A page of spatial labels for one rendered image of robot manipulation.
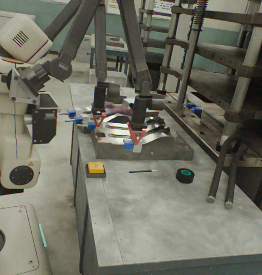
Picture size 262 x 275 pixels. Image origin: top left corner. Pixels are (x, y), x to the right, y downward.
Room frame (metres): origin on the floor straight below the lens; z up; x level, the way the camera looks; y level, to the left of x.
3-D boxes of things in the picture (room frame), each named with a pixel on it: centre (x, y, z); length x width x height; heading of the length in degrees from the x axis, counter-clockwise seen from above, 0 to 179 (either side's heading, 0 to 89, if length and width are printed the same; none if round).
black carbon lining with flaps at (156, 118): (1.43, -0.03, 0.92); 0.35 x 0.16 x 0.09; 107
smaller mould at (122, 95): (2.19, 0.21, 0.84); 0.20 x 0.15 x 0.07; 107
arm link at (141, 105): (1.18, -0.02, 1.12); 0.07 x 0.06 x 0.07; 112
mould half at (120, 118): (1.74, 0.14, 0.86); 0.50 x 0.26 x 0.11; 124
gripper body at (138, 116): (1.17, -0.01, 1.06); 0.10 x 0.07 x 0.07; 17
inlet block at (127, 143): (1.16, 0.02, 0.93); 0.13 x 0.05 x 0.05; 107
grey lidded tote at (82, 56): (7.85, 1.51, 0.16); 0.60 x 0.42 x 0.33; 97
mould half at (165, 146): (1.43, -0.05, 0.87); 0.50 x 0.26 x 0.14; 107
